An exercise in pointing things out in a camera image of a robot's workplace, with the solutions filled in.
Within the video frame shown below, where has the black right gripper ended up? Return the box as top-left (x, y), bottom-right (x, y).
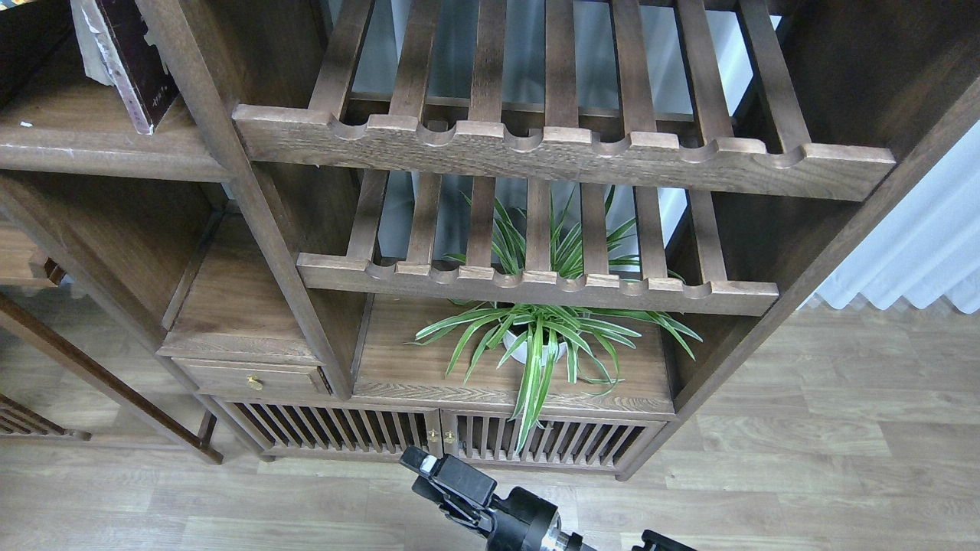
top-left (400, 446), bottom-right (560, 550)

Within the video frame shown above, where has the maroon hardcover book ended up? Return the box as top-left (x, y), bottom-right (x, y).
top-left (83, 1), bottom-right (181, 135)

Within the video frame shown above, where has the yellow green cover book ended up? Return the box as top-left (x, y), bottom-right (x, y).
top-left (70, 0), bottom-right (113, 85)

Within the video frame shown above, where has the colorful illustrated paperback book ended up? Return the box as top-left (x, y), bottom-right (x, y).
top-left (0, 0), bottom-right (34, 11)

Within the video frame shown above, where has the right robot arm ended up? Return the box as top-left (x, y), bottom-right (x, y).
top-left (400, 446), bottom-right (594, 550)

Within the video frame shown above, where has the left slatted cabinet door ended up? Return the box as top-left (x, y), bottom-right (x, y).
top-left (221, 399), bottom-right (443, 461)

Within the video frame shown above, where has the slatted cabinet door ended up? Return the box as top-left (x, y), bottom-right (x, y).
top-left (221, 399), bottom-right (443, 461)
top-left (440, 410), bottom-right (664, 473)

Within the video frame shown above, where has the right slatted cabinet door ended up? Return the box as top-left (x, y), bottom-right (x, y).
top-left (440, 410), bottom-right (664, 473)

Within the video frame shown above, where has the white plant pot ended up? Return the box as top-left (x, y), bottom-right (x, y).
top-left (503, 325), bottom-right (550, 365)

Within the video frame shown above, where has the green spider plant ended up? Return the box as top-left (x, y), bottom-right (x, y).
top-left (410, 195), bottom-right (703, 449)

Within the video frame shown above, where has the dark wooden bookshelf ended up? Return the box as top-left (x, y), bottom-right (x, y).
top-left (2, 1), bottom-right (978, 481)

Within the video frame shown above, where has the wooden drawer with brass knob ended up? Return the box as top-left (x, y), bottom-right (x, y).
top-left (174, 358), bottom-right (330, 398)

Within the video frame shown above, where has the dark wooden side furniture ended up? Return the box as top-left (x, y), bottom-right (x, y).
top-left (2, 220), bottom-right (223, 463)

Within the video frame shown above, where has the white pleated curtain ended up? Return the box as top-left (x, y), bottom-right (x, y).
top-left (806, 123), bottom-right (979, 315)

